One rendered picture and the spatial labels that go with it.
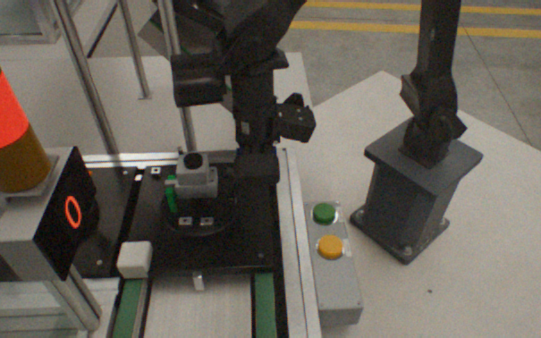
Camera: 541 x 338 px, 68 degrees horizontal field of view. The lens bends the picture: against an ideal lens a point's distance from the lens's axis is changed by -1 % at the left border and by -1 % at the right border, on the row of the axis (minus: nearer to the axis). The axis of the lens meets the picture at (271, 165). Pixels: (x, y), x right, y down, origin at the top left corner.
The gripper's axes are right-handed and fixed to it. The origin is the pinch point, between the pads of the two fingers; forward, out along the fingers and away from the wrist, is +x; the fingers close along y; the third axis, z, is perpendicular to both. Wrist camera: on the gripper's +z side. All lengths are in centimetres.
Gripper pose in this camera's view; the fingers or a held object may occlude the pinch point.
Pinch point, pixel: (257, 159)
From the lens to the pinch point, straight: 63.8
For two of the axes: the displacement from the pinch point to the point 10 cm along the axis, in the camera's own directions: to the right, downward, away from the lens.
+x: 0.2, 7.2, 7.0
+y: -0.5, -7.0, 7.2
